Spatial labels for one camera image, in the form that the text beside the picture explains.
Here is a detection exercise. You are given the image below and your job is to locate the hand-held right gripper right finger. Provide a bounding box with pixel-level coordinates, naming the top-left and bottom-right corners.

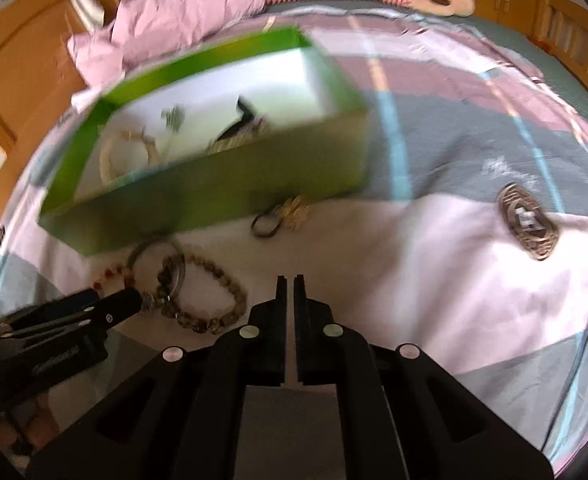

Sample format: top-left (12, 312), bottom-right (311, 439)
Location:
top-left (294, 275), bottom-right (554, 480)

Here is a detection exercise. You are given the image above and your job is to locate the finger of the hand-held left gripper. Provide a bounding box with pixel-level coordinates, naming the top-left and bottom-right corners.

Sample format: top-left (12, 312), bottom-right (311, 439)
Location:
top-left (88, 287), bottom-right (143, 332)
top-left (0, 289), bottom-right (102, 328)

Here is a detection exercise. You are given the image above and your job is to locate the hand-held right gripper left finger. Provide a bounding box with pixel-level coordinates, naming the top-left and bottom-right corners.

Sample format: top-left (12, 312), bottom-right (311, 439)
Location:
top-left (26, 275), bottom-right (289, 480)

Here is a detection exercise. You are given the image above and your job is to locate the amber bead bracelet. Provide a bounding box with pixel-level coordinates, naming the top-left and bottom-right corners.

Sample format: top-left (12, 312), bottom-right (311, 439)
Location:
top-left (91, 262), bottom-right (137, 293)

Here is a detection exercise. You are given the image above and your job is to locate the spotted bead bracelet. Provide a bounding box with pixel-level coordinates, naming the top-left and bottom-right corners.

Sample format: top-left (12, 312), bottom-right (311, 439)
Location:
top-left (156, 252), bottom-right (249, 335)

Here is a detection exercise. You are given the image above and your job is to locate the silver bangle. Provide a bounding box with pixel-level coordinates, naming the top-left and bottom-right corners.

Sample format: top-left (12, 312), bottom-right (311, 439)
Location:
top-left (126, 240), bottom-right (187, 307)

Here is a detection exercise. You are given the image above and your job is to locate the green cardboard box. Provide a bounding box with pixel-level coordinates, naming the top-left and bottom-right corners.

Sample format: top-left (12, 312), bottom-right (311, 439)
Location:
top-left (38, 25), bottom-right (372, 257)

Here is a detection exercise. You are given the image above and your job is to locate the beige strap wristwatch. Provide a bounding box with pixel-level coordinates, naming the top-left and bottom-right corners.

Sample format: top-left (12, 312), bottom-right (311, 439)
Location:
top-left (99, 127), bottom-right (159, 183)

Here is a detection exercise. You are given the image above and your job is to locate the black wristwatch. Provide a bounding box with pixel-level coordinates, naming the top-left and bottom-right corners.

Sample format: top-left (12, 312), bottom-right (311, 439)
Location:
top-left (206, 96), bottom-right (269, 156)

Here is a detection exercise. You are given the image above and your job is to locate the clear crystal ornament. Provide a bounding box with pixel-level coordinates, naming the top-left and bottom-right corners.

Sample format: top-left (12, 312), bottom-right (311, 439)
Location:
top-left (161, 105), bottom-right (185, 133)

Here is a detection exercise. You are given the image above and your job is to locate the gold brooch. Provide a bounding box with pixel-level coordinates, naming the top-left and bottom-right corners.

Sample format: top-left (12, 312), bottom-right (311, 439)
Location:
top-left (279, 195), bottom-right (312, 231)

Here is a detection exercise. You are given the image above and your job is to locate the printed patchwork bed sheet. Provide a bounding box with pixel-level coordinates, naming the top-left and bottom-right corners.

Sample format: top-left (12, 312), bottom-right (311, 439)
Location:
top-left (0, 0), bottom-right (588, 466)

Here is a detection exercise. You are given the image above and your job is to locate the wooden headboard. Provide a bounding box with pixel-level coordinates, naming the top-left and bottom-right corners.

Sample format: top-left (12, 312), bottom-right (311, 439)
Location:
top-left (0, 0), bottom-right (125, 201)

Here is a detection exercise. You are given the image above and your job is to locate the pink quilt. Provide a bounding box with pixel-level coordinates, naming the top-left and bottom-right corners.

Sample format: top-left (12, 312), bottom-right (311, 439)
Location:
top-left (66, 0), bottom-right (269, 98)

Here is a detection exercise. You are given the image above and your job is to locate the wooden footboard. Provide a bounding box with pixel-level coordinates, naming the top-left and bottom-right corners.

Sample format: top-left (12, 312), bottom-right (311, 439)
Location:
top-left (534, 0), bottom-right (588, 121)

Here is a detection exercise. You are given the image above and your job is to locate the dark ring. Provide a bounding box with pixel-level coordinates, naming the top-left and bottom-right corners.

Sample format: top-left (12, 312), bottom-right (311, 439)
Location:
top-left (251, 210), bottom-right (282, 237)

